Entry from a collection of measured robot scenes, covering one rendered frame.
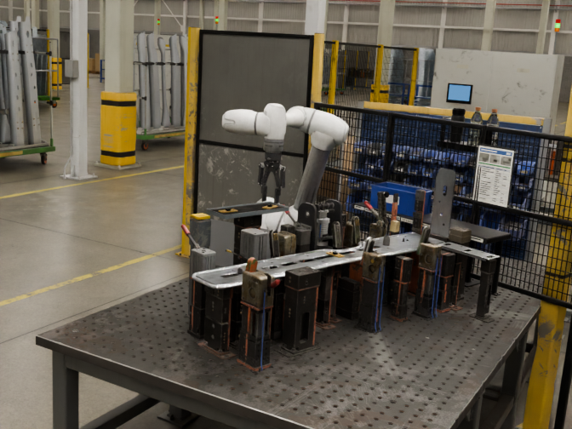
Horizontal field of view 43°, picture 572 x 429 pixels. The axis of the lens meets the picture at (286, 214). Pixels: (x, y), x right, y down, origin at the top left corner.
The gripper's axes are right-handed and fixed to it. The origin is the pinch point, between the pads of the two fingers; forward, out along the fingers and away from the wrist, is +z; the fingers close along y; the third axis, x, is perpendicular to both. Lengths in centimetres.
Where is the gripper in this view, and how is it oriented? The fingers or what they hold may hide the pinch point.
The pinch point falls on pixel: (270, 196)
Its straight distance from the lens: 334.2
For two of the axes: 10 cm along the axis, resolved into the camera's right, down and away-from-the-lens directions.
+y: 8.6, 1.6, -4.8
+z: -0.6, 9.7, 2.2
